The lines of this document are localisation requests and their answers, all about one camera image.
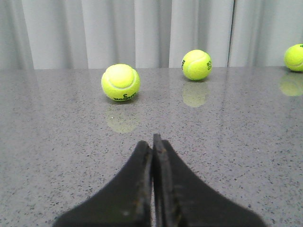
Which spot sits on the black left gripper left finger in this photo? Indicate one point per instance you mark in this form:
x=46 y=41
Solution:
x=124 y=202

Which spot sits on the yellow tennis ball number three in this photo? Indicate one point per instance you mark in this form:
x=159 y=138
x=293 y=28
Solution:
x=120 y=82

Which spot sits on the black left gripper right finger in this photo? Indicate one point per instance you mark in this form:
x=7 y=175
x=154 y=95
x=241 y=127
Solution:
x=184 y=200

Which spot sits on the middle yellow tennis ball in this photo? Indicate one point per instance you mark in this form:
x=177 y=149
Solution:
x=293 y=58

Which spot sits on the left yellow tennis ball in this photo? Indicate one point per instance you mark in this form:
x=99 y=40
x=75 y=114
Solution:
x=196 y=65

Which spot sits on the yellow tennis ball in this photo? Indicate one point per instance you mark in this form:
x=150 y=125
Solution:
x=293 y=58
x=196 y=65

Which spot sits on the white pleated curtain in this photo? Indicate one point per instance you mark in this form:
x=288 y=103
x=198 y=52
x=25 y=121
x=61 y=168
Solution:
x=93 y=34

